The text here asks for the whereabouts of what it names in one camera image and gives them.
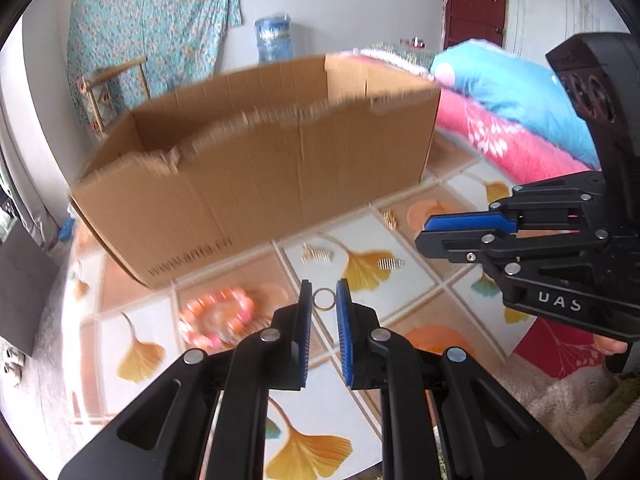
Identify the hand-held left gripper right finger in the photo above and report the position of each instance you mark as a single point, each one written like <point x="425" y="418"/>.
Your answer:
<point x="346" y="340"/>

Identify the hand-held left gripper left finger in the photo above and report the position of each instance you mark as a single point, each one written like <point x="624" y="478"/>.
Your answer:
<point x="306" y="345"/>

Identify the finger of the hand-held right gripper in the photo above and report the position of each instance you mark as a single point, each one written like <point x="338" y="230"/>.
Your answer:
<point x="465" y="247"/>
<point x="470" y="222"/>

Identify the small gold earring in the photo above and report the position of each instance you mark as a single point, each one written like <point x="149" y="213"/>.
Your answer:
<point x="390" y="263"/>
<point x="390" y="220"/>
<point x="315" y="254"/>

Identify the brown cardboard box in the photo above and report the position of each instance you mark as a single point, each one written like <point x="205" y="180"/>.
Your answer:
<point x="275" y="185"/>

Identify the person's right hand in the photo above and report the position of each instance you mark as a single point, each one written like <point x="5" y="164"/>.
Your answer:
<point x="612" y="346"/>

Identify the leaf patterned tablecloth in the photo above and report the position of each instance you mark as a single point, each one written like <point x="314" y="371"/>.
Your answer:
<point x="425" y="285"/>

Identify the pink floral blanket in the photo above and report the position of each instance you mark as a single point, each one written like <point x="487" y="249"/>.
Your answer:
<point x="500" y="140"/>

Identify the red leaf print cloth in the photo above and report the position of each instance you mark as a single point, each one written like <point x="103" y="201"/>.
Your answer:
<point x="560" y="345"/>

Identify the blue pillow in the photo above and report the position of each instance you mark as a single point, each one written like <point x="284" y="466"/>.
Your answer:
<point x="525" y="90"/>

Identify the grey lace blanket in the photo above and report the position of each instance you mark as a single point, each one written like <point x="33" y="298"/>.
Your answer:
<point x="400" y="55"/>

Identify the white panelled door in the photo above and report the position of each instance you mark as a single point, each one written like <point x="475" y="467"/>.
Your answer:
<point x="560" y="5"/>

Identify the brown door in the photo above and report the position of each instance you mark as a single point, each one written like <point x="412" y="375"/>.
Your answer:
<point x="475" y="0"/>

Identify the blue slipper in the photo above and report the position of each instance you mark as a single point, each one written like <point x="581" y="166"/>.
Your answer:
<point x="66" y="230"/>

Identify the blue water bottle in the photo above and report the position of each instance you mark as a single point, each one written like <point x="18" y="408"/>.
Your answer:
<point x="274" y="37"/>

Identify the grey cabinet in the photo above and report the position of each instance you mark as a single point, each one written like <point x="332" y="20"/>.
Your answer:
<point x="25" y="290"/>

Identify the wooden chair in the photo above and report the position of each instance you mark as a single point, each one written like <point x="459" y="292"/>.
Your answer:
<point x="107" y="80"/>

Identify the blue floral wall cloth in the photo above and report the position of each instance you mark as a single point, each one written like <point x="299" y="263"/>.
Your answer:
<point x="150" y="20"/>

